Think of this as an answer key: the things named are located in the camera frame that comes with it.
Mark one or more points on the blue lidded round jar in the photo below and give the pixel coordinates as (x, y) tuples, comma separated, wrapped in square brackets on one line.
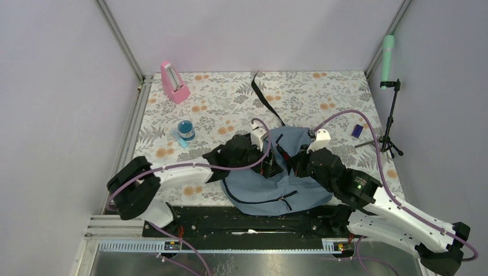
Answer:
[(186, 130)]

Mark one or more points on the pink metronome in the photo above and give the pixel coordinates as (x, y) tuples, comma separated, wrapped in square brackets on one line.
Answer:
[(173, 86)]

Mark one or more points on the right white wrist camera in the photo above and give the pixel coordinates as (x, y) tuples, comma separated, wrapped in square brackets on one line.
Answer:
[(322, 139)]

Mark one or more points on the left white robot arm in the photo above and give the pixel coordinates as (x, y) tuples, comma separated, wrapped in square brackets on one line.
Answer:
[(133, 189)]

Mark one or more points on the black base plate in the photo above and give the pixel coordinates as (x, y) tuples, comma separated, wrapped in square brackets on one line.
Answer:
[(227, 226)]

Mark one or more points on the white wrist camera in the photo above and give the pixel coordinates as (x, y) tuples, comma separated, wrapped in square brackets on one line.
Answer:
[(258, 134), (322, 139)]

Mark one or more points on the blue-grey student backpack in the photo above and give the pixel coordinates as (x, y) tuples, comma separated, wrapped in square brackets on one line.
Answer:
[(284, 193)]

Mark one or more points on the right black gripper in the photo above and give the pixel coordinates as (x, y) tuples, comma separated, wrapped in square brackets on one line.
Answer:
[(297, 161)]

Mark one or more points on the mint green microphone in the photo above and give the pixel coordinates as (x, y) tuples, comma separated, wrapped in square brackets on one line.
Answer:
[(387, 47)]

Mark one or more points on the light blue glue stick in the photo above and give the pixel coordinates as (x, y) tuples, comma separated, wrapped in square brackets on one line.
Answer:
[(179, 139)]

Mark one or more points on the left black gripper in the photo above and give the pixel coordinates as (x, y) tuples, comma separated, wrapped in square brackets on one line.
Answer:
[(270, 168)]

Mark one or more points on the black microphone tripod stand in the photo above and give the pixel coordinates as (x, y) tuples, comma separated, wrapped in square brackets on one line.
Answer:
[(385, 139)]

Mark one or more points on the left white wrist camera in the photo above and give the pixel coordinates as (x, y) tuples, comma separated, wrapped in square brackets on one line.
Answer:
[(258, 134)]

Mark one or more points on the floral table mat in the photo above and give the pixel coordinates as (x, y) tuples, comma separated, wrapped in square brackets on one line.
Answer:
[(222, 104)]

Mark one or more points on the small purple eraser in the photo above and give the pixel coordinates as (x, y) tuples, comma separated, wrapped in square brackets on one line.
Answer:
[(357, 130)]

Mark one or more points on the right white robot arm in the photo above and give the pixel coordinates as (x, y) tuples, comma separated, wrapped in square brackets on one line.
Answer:
[(368, 209)]

